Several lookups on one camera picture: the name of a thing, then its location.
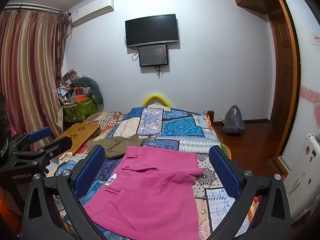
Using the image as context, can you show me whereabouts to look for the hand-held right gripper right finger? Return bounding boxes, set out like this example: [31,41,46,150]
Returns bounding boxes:
[209,145,292,240]

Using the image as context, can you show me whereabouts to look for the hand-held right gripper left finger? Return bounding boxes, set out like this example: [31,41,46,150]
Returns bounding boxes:
[22,144,118,240]

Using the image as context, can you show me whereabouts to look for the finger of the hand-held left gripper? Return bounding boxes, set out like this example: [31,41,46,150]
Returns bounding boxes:
[27,127,52,142]
[36,136,73,157]

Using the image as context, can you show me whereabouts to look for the pink pants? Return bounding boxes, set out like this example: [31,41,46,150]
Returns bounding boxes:
[84,145,204,240]

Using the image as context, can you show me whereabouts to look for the olive green pants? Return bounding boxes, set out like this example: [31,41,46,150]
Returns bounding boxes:
[86,134,157,159]

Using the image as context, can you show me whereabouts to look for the wooden lap desk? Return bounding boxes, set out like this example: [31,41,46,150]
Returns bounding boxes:
[54,123,100,159]

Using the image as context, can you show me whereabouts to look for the grey backpack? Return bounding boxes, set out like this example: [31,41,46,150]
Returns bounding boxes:
[222,105,246,135]

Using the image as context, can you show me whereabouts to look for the striped orange white cloth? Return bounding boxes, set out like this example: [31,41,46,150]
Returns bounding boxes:
[82,111,125,133]

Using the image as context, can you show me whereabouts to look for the patchwork patterned blanket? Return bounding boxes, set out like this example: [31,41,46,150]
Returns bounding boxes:
[47,106,260,240]

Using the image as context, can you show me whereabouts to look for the pile of papers and boxes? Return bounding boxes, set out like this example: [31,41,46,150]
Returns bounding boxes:
[59,69,83,105]

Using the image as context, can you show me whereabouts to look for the striped red brown curtain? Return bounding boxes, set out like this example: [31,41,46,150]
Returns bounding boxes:
[0,4,72,153]

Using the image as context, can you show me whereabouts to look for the grey pillow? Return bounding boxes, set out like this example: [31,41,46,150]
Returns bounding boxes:
[75,77,104,105]

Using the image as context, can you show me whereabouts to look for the white cabinet with stickers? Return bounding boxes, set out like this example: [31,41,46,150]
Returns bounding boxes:
[285,133,320,220]

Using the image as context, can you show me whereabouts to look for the yellow foam tube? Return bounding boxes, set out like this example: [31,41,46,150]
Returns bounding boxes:
[141,93,173,109]

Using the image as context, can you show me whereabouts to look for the wooden door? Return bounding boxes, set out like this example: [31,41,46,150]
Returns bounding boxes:
[269,9,297,155]

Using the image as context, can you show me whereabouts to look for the small black monitor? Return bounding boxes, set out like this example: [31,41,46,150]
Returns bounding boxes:
[138,44,169,67]

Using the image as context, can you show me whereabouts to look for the white air conditioner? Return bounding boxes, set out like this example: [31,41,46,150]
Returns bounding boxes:
[69,0,115,28]

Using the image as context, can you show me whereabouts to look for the pink wall decal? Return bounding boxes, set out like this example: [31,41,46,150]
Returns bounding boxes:
[300,85,320,128]

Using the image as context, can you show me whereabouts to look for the white curtain rail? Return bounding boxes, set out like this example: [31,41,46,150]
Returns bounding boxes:
[5,2,61,12]

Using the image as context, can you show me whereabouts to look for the black wall television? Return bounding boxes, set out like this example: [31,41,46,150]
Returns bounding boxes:
[125,14,180,48]

